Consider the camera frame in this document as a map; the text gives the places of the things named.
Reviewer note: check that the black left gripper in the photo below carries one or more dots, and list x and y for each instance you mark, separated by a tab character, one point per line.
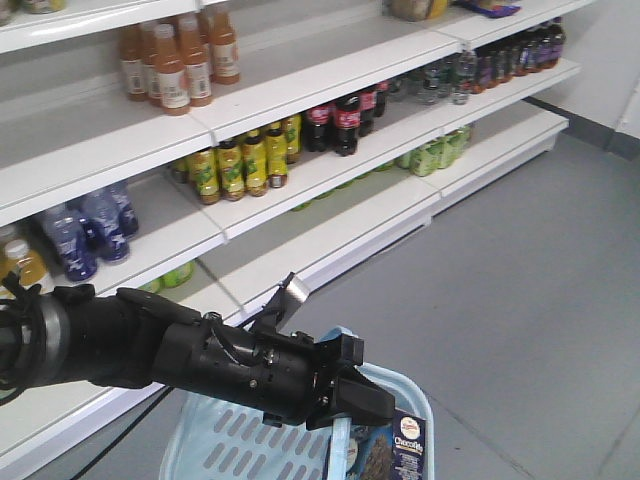
292	380

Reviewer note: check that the Chocofello cookie box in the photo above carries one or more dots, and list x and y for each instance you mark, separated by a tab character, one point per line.
396	451

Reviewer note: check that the light blue plastic basket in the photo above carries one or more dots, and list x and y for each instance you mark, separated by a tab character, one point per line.
215	439

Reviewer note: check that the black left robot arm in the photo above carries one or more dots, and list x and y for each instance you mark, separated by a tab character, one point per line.
135	338

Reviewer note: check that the cola bottle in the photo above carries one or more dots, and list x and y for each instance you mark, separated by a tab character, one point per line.
346	117

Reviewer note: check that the white store shelving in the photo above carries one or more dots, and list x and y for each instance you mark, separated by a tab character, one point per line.
249	187

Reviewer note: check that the orange juice bottle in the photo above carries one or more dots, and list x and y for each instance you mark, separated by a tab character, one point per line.
175	99

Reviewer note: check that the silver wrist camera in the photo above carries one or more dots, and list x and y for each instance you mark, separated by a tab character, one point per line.
291	294

